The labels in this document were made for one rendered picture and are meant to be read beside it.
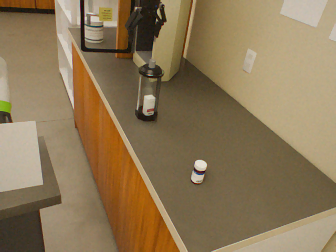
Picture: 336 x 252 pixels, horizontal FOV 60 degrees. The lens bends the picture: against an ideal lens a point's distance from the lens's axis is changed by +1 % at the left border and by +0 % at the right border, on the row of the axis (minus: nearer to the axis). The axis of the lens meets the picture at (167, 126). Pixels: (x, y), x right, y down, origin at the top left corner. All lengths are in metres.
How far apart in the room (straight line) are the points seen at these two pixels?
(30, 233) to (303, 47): 1.28
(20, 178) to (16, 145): 0.12
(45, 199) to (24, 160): 0.13
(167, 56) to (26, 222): 1.06
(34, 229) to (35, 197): 0.20
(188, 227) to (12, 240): 0.60
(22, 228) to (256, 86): 1.21
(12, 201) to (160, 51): 1.04
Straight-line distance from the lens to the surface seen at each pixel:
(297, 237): 1.18
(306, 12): 1.40
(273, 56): 1.51
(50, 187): 1.00
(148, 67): 1.23
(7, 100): 0.99
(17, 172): 0.97
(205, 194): 1.02
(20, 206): 0.97
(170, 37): 1.62
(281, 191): 1.15
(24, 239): 1.19
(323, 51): 1.34
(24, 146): 0.91
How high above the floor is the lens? 1.64
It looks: 33 degrees down
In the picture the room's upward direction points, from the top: 10 degrees clockwise
